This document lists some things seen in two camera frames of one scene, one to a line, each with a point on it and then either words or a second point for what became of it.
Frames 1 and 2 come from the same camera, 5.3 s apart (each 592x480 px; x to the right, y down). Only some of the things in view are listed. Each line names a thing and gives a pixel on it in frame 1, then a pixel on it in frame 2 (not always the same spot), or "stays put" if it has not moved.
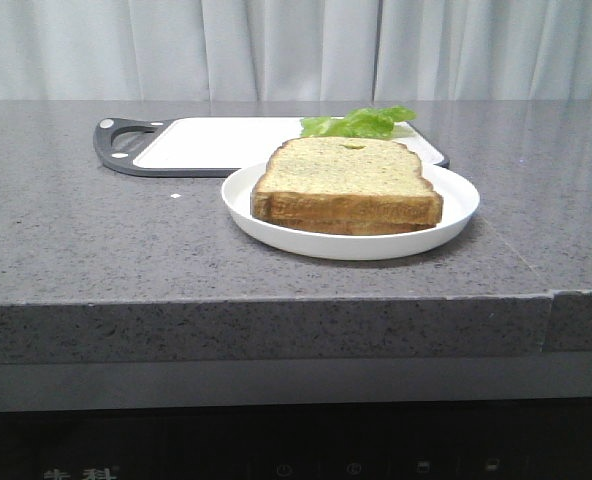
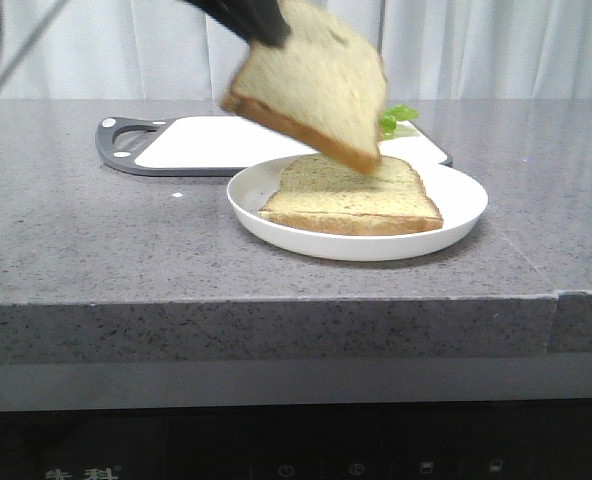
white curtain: (295, 50) stays put
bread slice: (345, 178) -> (319, 84)
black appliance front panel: (562, 439) stays put
